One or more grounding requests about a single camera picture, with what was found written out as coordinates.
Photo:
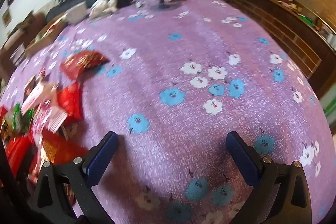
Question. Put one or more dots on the pile of snack packets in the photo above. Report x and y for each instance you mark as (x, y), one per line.
(44, 108)

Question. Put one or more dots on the brown armchair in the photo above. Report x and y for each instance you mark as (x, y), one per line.
(39, 19)

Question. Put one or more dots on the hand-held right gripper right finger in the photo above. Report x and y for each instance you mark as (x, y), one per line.
(242, 159)

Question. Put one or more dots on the small yellow wall plaque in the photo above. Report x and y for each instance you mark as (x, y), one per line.
(6, 15)

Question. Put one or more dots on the brown cardboard box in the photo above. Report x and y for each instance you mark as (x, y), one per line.
(43, 37)

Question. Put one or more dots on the red snack packet gold print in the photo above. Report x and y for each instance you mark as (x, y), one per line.
(84, 62)

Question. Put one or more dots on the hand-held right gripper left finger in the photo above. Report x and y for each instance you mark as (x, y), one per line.
(101, 161)

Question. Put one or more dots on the wooden cabinet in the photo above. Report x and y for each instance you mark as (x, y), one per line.
(288, 27)

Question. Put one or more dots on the purple floral tablecloth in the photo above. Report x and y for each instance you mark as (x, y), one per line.
(162, 61)

